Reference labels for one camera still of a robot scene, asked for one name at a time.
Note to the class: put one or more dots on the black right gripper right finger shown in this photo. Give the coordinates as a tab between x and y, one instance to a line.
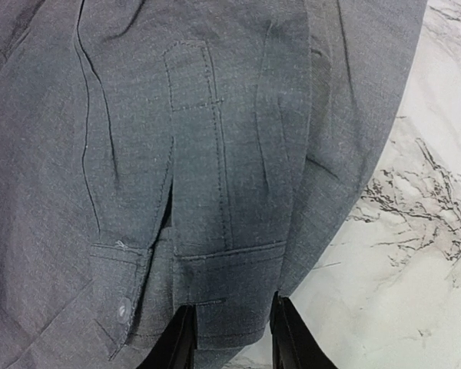
293	346

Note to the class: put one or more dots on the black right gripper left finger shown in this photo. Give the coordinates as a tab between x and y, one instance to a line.
175	347

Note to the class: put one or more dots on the grey long sleeve shirt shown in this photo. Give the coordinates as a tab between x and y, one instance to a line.
156	154

